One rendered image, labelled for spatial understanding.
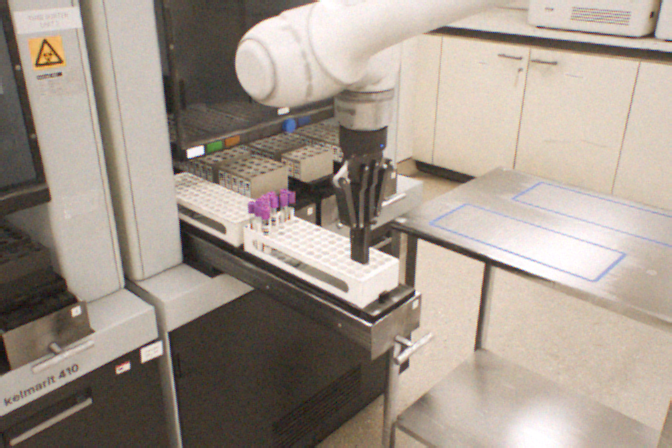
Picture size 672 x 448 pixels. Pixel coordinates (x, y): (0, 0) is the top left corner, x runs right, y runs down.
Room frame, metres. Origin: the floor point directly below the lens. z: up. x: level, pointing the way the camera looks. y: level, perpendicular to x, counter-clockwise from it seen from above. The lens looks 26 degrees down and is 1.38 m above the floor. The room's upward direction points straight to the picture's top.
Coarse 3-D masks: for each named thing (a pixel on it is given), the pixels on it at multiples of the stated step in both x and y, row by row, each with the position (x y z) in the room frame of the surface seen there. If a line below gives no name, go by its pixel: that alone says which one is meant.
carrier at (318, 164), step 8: (320, 152) 1.45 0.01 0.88; (328, 152) 1.46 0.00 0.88; (296, 160) 1.40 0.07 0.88; (304, 160) 1.40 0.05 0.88; (312, 160) 1.42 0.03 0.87; (320, 160) 1.44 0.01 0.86; (328, 160) 1.46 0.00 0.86; (296, 168) 1.40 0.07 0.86; (304, 168) 1.40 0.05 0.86; (312, 168) 1.42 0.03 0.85; (320, 168) 1.44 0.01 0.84; (328, 168) 1.46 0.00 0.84; (296, 176) 1.40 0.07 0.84; (304, 176) 1.40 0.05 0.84; (312, 176) 1.42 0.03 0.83; (320, 176) 1.44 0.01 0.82
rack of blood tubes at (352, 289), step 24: (264, 240) 1.03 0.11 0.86; (288, 240) 1.02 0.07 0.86; (312, 240) 1.02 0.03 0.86; (336, 240) 1.02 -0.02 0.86; (288, 264) 0.99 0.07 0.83; (312, 264) 0.94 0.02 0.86; (336, 264) 0.94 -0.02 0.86; (360, 264) 0.93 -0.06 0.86; (384, 264) 0.93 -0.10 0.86; (336, 288) 0.94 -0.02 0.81; (360, 288) 0.87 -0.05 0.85; (384, 288) 0.91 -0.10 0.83
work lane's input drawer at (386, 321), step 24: (192, 240) 1.16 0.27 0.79; (216, 240) 1.12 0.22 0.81; (216, 264) 1.10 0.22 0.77; (240, 264) 1.05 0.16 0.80; (264, 264) 1.02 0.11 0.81; (264, 288) 1.01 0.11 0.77; (288, 288) 0.96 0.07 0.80; (312, 288) 0.94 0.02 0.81; (408, 288) 0.93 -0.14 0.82; (312, 312) 0.92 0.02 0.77; (336, 312) 0.88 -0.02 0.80; (360, 312) 0.86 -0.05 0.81; (384, 312) 0.87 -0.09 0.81; (408, 312) 0.90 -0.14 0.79; (360, 336) 0.85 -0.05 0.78; (384, 336) 0.86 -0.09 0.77; (432, 336) 0.88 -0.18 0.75
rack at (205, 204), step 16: (176, 176) 1.33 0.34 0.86; (192, 176) 1.33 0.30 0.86; (176, 192) 1.24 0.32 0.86; (192, 192) 1.24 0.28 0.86; (208, 192) 1.24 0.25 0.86; (224, 192) 1.24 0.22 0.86; (192, 208) 1.18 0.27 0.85; (208, 208) 1.16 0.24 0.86; (224, 208) 1.17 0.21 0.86; (240, 208) 1.16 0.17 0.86; (208, 224) 1.20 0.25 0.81; (224, 224) 1.11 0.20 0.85; (240, 224) 1.09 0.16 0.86; (240, 240) 1.09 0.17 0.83
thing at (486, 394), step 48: (480, 192) 1.35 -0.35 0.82; (528, 192) 1.35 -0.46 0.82; (576, 192) 1.35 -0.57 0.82; (432, 240) 1.13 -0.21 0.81; (480, 240) 1.10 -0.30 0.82; (528, 240) 1.10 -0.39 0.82; (576, 240) 1.10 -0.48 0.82; (624, 240) 1.10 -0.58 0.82; (576, 288) 0.93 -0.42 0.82; (624, 288) 0.93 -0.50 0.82; (480, 336) 1.49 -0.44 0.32; (480, 384) 1.33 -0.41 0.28; (528, 384) 1.33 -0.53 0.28; (384, 432) 1.19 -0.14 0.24; (432, 432) 1.16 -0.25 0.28; (480, 432) 1.16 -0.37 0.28; (528, 432) 1.16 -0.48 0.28; (576, 432) 1.16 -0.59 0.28; (624, 432) 1.16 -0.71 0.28
